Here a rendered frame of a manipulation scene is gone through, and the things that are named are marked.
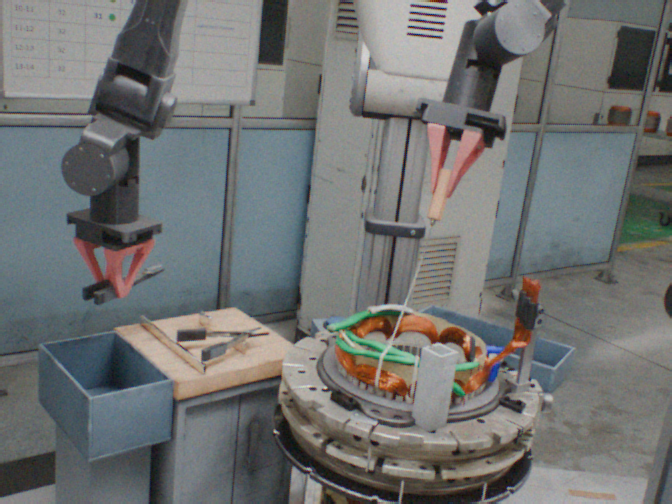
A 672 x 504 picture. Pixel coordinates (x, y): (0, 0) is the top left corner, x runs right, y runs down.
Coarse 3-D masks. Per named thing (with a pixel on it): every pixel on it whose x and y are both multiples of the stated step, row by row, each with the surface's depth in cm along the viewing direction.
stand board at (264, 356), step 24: (216, 312) 118; (240, 312) 119; (144, 336) 106; (264, 336) 111; (168, 360) 100; (216, 360) 102; (240, 360) 103; (264, 360) 103; (192, 384) 96; (216, 384) 98; (240, 384) 101
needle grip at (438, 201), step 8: (440, 176) 90; (448, 176) 89; (440, 184) 89; (448, 184) 90; (440, 192) 89; (432, 200) 90; (440, 200) 89; (432, 208) 89; (440, 208) 89; (432, 216) 89; (440, 216) 89
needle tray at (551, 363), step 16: (448, 320) 130; (464, 320) 129; (480, 320) 127; (480, 336) 128; (496, 336) 126; (512, 336) 125; (544, 352) 122; (560, 352) 121; (544, 368) 112; (560, 368) 114; (544, 384) 112
